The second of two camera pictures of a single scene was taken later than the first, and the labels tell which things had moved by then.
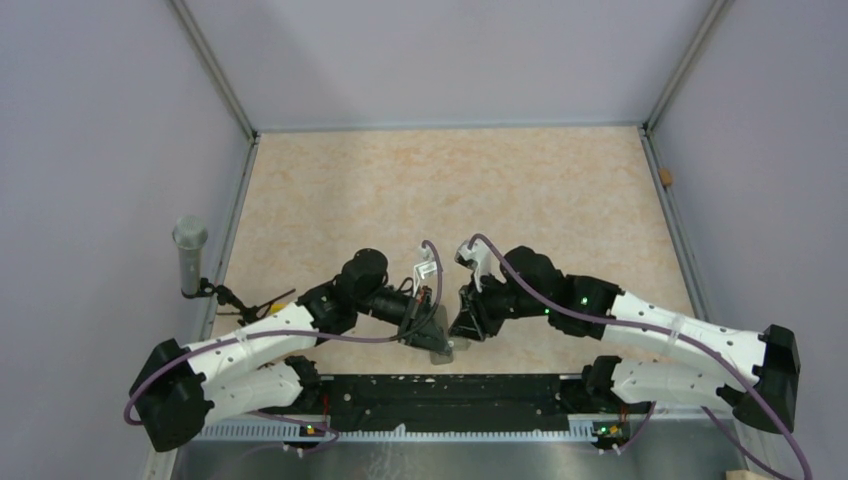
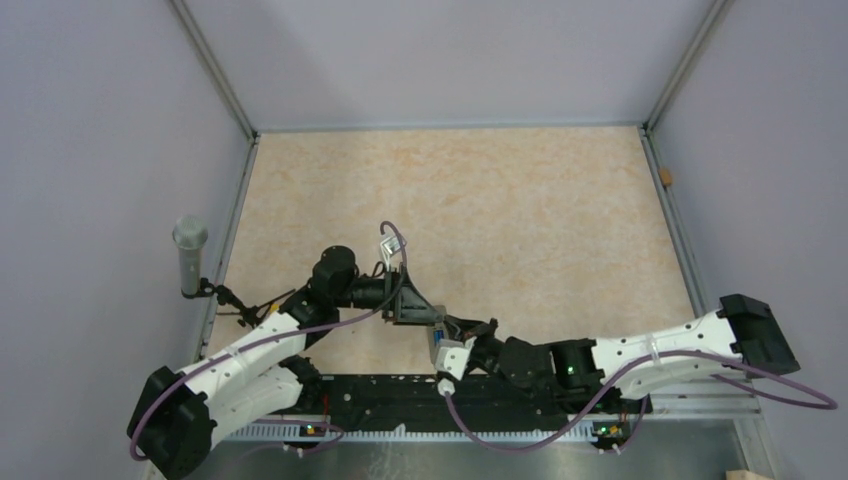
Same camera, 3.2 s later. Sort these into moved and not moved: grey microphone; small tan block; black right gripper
Moved: black right gripper
Not moved: small tan block; grey microphone
